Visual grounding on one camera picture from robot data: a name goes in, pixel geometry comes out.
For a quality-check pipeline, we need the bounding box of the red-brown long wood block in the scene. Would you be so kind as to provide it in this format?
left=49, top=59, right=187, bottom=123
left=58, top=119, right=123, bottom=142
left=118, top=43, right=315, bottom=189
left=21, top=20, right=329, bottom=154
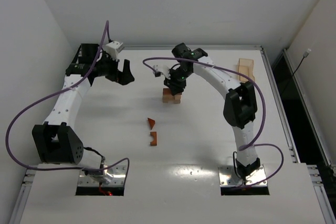
left=162, top=88, right=182, bottom=100

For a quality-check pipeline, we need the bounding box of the light wood cube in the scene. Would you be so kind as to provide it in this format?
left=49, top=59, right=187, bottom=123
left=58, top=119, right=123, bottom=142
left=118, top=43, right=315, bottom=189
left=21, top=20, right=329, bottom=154
left=174, top=94, right=181, bottom=104
left=162, top=98, right=170, bottom=103

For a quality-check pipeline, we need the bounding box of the red-brown triangle wood block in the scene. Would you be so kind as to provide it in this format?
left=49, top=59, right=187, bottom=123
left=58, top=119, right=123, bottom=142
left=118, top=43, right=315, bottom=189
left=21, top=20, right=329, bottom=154
left=148, top=118, right=155, bottom=130

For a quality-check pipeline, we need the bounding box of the red-brown arch wood block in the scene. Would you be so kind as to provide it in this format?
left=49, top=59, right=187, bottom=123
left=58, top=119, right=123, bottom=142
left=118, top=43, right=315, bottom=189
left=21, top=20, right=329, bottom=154
left=150, top=131, right=158, bottom=146

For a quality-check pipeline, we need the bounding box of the translucent orange plastic box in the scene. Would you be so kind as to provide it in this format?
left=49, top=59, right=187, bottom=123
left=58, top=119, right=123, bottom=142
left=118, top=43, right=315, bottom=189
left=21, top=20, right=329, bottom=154
left=237, top=58, right=255, bottom=81

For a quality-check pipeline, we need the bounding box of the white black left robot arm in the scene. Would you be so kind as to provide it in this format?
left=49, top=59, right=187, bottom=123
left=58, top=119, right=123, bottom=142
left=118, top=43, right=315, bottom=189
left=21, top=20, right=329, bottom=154
left=32, top=41, right=135, bottom=183

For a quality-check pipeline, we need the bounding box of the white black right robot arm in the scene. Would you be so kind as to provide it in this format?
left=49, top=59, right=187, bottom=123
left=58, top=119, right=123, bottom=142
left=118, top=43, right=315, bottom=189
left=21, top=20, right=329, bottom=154
left=164, top=43, right=260, bottom=180

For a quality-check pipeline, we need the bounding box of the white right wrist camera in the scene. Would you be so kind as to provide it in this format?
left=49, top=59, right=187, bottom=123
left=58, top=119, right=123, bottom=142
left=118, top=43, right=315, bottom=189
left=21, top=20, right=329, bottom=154
left=153, top=65, right=170, bottom=79

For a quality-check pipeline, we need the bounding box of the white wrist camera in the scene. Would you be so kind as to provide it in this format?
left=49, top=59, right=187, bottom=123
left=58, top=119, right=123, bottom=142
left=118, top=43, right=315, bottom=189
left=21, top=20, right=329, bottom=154
left=153, top=65, right=170, bottom=79
left=104, top=41, right=124, bottom=61

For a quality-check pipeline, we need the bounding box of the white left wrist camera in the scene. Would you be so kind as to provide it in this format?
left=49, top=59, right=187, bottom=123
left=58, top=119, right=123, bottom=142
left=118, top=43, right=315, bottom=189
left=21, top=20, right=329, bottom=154
left=104, top=41, right=124, bottom=61

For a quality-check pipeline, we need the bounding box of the aluminium table frame rail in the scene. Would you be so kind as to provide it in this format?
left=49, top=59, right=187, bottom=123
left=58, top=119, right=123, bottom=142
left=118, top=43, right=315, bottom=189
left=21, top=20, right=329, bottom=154
left=124, top=45, right=263, bottom=51

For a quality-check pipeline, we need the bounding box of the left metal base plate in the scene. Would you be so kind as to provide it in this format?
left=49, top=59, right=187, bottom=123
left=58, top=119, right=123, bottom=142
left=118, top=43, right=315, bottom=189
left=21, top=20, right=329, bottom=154
left=77, top=165, right=128, bottom=187

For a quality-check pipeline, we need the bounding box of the metal base plate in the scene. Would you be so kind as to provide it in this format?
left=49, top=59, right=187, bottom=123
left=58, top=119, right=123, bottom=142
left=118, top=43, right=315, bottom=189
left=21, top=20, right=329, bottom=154
left=77, top=165, right=128, bottom=187
left=218, top=165, right=268, bottom=188

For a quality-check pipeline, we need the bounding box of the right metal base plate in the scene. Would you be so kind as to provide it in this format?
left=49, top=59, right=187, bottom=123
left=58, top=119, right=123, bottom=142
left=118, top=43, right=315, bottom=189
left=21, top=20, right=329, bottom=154
left=218, top=165, right=268, bottom=188

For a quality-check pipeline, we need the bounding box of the black cable with white plug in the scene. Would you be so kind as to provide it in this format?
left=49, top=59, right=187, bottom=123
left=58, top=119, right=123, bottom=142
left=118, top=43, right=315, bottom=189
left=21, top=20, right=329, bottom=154
left=285, top=48, right=312, bottom=88

